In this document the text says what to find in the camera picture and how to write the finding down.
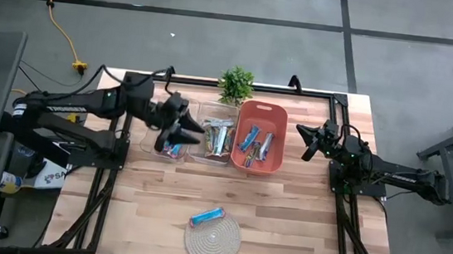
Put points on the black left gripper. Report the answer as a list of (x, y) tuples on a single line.
[(169, 115)]

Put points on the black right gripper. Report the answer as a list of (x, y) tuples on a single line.
[(329, 143)]

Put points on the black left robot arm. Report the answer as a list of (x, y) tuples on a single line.
[(87, 103)]

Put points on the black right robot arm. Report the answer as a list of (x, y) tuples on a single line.
[(405, 179)]

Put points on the orange plastic bin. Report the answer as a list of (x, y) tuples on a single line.
[(277, 123)]

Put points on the clear plastic bin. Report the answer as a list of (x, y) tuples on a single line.
[(150, 144), (228, 110)]

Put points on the small green plant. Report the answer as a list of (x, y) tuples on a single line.
[(235, 84)]

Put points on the round woven mat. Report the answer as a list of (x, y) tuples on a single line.
[(213, 242)]

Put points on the white printed bag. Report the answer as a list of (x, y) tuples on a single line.
[(53, 177)]

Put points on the black support beam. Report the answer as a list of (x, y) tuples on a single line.
[(37, 146)]

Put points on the plastic bottle yellow label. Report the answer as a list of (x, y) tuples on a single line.
[(10, 183)]

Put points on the black caster wheel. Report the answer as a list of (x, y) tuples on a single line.
[(2, 233)]

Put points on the black aluminium table frame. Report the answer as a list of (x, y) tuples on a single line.
[(296, 93)]

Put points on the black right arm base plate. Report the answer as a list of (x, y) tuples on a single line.
[(337, 184)]

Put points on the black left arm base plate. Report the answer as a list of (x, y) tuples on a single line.
[(94, 161)]

